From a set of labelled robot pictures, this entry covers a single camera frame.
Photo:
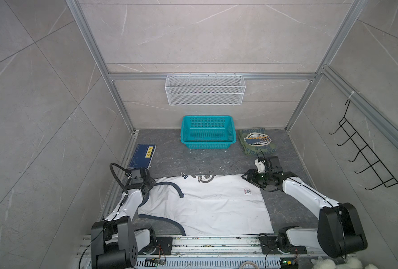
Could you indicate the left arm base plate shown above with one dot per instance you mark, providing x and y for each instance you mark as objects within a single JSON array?
[{"x": 162, "y": 245}]

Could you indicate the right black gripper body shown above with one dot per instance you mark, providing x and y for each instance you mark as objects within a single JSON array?
[{"x": 261, "y": 180}]

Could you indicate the white plush toy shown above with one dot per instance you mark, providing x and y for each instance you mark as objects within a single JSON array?
[{"x": 349, "y": 263}]

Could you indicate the blue book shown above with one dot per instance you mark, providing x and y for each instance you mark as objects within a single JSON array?
[{"x": 142, "y": 156}]

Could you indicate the black wire hook rack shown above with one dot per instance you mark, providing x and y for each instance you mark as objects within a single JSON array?
[{"x": 366, "y": 151}]

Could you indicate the teal plastic basket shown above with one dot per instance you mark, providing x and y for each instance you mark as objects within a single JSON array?
[{"x": 208, "y": 131}]

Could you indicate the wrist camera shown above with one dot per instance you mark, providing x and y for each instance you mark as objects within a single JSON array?
[
  {"x": 140, "y": 176},
  {"x": 268, "y": 165}
]

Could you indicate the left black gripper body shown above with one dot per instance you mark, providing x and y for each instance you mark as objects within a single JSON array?
[{"x": 149, "y": 183}]

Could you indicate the white patterned tank top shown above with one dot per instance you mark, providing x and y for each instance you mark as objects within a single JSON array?
[{"x": 209, "y": 205}]

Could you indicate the green tank top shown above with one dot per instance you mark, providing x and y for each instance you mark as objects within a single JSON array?
[{"x": 255, "y": 141}]

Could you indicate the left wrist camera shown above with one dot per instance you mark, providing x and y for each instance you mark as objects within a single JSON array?
[{"x": 140, "y": 176}]

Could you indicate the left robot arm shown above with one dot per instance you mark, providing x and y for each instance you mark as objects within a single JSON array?
[{"x": 115, "y": 243}]

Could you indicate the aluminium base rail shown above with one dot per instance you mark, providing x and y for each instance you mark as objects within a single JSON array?
[{"x": 226, "y": 246}]

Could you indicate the white wire mesh shelf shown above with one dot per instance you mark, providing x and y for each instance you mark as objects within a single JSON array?
[{"x": 184, "y": 90}]

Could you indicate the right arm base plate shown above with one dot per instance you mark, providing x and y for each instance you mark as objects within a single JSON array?
[{"x": 269, "y": 247}]

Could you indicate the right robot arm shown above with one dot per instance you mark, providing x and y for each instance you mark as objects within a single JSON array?
[{"x": 339, "y": 231}]

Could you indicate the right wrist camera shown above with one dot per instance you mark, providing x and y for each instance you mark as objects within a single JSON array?
[{"x": 268, "y": 165}]

